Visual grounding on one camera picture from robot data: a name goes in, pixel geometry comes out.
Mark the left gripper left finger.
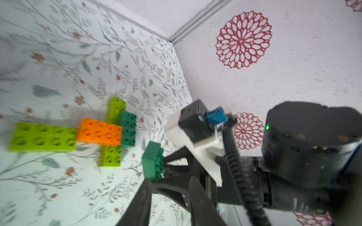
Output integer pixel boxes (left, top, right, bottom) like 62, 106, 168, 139
116, 179, 152, 226

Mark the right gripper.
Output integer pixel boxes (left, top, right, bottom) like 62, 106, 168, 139
151, 146, 266, 211

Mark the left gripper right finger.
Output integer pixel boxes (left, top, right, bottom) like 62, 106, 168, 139
188, 176, 226, 226

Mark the dark green lego brick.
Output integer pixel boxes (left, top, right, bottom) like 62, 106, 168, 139
118, 111, 137, 147
141, 141, 164, 180

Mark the dark green lego brick top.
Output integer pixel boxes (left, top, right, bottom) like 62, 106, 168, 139
118, 111, 137, 147

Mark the lime lego brick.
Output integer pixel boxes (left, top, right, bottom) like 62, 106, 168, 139
9, 122, 78, 152
106, 97, 126, 125
99, 146, 122, 167

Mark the orange lego brick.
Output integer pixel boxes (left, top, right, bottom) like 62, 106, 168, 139
76, 118, 122, 146

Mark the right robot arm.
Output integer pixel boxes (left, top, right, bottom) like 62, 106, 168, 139
143, 100, 362, 226

